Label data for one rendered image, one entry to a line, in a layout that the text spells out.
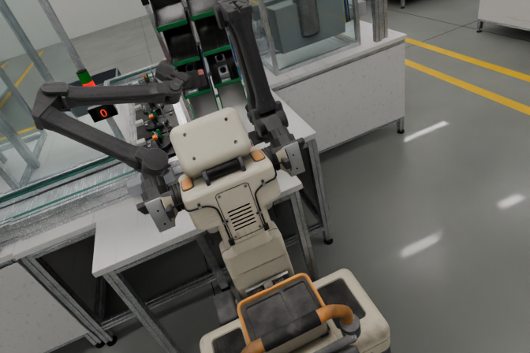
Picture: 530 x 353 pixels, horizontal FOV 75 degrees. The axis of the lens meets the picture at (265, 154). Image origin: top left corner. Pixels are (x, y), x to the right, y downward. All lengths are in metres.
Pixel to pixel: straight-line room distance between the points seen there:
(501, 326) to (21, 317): 2.33
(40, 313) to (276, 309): 1.44
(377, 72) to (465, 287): 1.54
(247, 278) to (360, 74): 1.84
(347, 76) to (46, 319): 2.36
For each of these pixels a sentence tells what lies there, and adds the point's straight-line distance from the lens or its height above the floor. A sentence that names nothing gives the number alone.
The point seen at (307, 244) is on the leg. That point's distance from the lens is 1.78.
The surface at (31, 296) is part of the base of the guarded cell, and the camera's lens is 2.15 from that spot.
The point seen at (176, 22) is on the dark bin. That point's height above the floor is 1.53.
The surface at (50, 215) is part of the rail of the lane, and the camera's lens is 1.87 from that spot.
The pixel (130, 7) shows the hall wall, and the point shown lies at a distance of 12.23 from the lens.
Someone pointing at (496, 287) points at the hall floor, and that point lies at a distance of 2.25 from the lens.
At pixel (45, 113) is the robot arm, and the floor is 1.49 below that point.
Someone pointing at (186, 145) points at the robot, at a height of 1.35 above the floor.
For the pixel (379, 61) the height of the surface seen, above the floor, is 0.73.
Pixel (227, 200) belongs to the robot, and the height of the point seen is 1.18.
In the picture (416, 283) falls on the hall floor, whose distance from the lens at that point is 2.19.
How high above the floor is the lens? 1.82
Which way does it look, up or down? 34 degrees down
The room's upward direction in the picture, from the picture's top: 16 degrees counter-clockwise
